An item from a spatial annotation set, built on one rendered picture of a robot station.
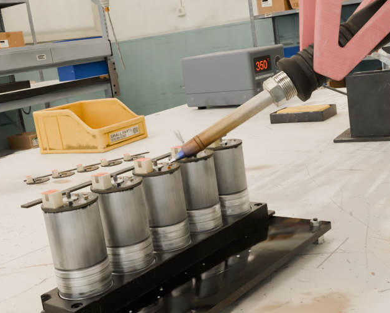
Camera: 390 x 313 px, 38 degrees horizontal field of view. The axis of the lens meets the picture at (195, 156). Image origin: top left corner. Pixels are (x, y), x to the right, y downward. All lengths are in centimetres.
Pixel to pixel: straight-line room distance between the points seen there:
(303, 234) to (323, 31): 11
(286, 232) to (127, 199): 10
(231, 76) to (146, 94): 547
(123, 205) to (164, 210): 3
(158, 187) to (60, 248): 6
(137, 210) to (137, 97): 627
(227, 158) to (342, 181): 16
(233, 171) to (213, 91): 69
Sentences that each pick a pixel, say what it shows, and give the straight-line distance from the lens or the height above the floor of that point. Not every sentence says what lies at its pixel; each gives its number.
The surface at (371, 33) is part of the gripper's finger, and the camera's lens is 29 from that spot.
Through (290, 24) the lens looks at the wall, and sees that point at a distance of 542.
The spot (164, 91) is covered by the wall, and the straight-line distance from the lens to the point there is 627.
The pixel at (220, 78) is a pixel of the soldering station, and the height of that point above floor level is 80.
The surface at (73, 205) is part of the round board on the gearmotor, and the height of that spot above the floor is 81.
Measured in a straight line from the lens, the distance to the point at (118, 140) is 76.
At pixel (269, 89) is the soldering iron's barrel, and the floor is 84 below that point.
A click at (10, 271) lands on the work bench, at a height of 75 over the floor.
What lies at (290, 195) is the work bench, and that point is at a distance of 43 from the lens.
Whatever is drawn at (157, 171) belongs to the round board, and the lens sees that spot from 28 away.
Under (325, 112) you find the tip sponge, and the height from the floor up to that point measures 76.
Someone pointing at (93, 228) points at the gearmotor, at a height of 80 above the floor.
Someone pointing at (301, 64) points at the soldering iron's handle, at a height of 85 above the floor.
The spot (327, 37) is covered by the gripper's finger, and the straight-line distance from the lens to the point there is 28.
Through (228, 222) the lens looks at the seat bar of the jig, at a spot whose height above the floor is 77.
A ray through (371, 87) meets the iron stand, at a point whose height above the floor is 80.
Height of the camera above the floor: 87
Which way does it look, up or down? 11 degrees down
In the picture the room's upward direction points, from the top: 8 degrees counter-clockwise
